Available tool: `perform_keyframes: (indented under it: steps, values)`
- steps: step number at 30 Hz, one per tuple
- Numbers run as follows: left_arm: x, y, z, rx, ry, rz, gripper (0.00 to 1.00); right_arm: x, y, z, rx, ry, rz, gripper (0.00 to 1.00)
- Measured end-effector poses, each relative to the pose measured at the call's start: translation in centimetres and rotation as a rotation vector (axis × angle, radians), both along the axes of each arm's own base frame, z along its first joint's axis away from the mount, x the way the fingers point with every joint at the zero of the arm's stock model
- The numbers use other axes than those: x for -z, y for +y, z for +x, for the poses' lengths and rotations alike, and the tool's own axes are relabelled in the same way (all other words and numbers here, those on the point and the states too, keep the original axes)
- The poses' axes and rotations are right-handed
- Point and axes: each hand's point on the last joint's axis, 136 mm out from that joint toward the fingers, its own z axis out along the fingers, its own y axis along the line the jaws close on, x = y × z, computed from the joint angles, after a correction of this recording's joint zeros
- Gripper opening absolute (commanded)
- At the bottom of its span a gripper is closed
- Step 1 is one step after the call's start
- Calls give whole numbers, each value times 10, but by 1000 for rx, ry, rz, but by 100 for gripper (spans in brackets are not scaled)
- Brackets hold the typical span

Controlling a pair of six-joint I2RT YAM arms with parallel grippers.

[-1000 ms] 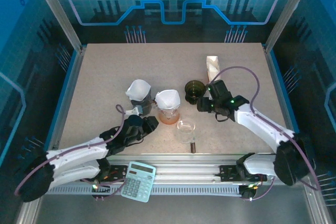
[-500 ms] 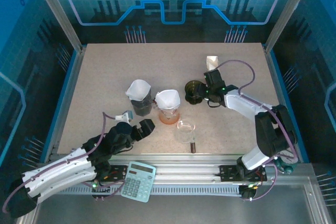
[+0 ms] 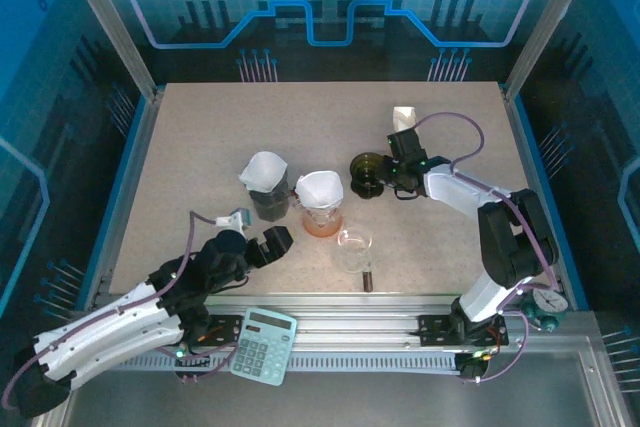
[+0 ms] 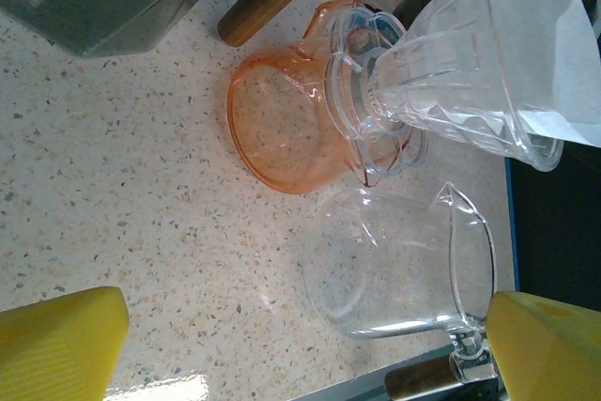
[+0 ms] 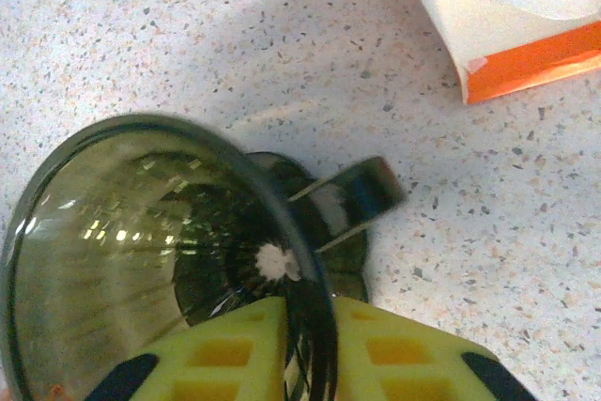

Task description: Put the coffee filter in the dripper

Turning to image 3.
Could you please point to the dark green dripper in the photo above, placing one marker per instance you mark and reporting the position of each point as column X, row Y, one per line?
column 365, row 167

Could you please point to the orange white filter box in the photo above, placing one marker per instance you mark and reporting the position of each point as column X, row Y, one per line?
column 404, row 118

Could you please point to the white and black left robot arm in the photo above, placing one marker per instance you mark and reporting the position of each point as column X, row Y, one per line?
column 105, row 332

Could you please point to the black controller board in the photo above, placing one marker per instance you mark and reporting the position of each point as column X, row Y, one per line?
column 472, row 367
column 192, row 364

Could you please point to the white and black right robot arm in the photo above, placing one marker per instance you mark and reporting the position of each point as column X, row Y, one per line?
column 510, row 242

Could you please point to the orange glass server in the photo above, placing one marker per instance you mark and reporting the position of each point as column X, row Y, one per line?
column 322, row 229

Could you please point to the teal alarm clock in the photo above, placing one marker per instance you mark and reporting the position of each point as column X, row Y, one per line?
column 550, row 303

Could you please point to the aluminium front rail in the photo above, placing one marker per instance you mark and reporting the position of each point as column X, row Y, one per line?
column 350, row 327

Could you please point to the white paper coffee filter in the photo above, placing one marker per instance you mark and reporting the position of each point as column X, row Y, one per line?
column 320, row 189
column 262, row 172

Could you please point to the mint green calculator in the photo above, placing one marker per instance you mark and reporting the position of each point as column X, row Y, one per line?
column 264, row 347

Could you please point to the aluminium side rail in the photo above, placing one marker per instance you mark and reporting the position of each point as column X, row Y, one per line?
column 520, row 132
column 130, row 187

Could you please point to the aluminium corner post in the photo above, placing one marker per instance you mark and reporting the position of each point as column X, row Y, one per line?
column 550, row 22
column 110, row 22

